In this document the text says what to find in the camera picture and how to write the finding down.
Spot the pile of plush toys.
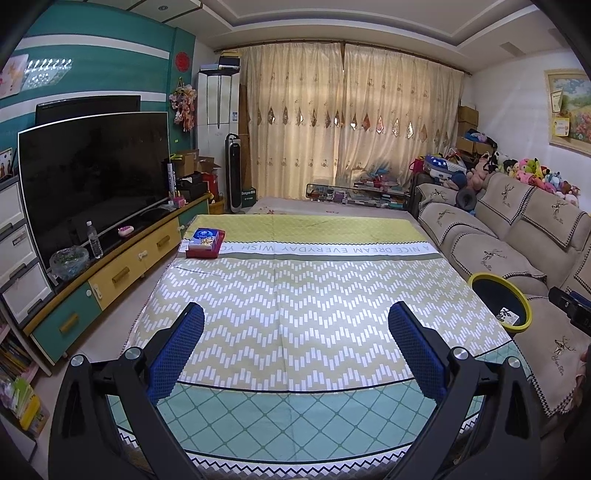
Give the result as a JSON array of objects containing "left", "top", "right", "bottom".
[{"left": 466, "top": 150, "right": 583, "bottom": 206}]

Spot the white standing air conditioner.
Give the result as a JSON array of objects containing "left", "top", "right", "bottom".
[{"left": 197, "top": 69, "right": 242, "bottom": 185}]

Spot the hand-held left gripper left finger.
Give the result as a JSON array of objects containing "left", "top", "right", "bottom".
[{"left": 48, "top": 302, "right": 205, "bottom": 480}]

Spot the floral floor mattress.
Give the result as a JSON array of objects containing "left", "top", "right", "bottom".
[{"left": 252, "top": 196, "right": 411, "bottom": 217}]

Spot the beige embroidered curtain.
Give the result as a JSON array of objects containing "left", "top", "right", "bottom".
[
  {"left": 339, "top": 44, "right": 465, "bottom": 185},
  {"left": 240, "top": 44, "right": 347, "bottom": 201}
]

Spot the hanging flower decoration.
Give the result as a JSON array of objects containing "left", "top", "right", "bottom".
[{"left": 169, "top": 78, "right": 198, "bottom": 132}]

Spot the clear water bottle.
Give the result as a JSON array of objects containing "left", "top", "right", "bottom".
[{"left": 85, "top": 220, "right": 103, "bottom": 259}]

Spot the open cardboard box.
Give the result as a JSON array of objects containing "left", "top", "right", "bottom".
[{"left": 171, "top": 148, "right": 215, "bottom": 178}]

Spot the row of books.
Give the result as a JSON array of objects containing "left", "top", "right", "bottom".
[{"left": 0, "top": 323, "right": 51, "bottom": 439}]

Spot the dark round cushion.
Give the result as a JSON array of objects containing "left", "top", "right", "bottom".
[{"left": 455, "top": 189, "right": 478, "bottom": 214}]

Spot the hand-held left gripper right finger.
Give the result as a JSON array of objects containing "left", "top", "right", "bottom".
[{"left": 389, "top": 302, "right": 541, "bottom": 480}]

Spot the red container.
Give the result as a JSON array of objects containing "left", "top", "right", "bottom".
[{"left": 202, "top": 170, "right": 221, "bottom": 200}]

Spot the white plastic drawer unit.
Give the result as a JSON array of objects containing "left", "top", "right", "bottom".
[{"left": 0, "top": 175, "right": 56, "bottom": 328}]

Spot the red blue box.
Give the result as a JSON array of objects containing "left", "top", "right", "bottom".
[{"left": 185, "top": 227, "right": 226, "bottom": 259}]

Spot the beige sofa with covers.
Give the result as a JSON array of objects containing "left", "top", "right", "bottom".
[{"left": 411, "top": 172, "right": 591, "bottom": 437}]

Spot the stack of cardboard boxes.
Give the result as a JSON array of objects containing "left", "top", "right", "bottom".
[{"left": 456, "top": 106, "right": 481, "bottom": 153}]

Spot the glass ashtray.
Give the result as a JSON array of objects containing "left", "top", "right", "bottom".
[{"left": 50, "top": 246, "right": 89, "bottom": 280}]

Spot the yellow green television cabinet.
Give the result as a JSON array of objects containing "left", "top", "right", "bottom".
[{"left": 23, "top": 191, "right": 215, "bottom": 365}]

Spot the black waste bin yellow rim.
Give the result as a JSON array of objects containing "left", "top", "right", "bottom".
[{"left": 467, "top": 272, "right": 533, "bottom": 334}]

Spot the black tower fan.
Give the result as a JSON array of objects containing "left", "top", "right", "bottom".
[{"left": 225, "top": 133, "right": 245, "bottom": 214}]

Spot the green chevron tablecloth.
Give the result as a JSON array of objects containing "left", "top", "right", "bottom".
[{"left": 127, "top": 213, "right": 522, "bottom": 467}]

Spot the pink wall picture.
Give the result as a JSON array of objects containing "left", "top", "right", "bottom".
[{"left": 0, "top": 53, "right": 29, "bottom": 100}]

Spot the large curved television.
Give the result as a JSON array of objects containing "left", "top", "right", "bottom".
[{"left": 17, "top": 112, "right": 171, "bottom": 268}]

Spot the low glass table with books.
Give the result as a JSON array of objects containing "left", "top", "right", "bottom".
[{"left": 305, "top": 181, "right": 411, "bottom": 212}]

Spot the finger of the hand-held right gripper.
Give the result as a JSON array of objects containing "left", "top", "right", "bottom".
[{"left": 549, "top": 286, "right": 591, "bottom": 333}]

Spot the blue white plush cushion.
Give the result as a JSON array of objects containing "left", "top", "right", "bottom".
[{"left": 424, "top": 154, "right": 468, "bottom": 183}]

